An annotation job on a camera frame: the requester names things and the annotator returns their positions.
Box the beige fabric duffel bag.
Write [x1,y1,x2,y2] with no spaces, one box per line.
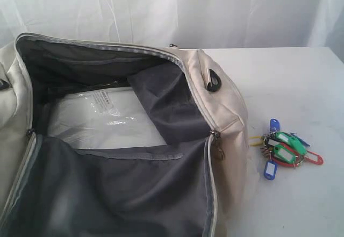
[1,33,248,236]

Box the colourful key tag bunch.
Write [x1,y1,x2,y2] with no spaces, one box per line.
[249,118,324,181]

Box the white plastic wrapped package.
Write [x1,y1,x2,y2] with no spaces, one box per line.
[47,87,166,149]

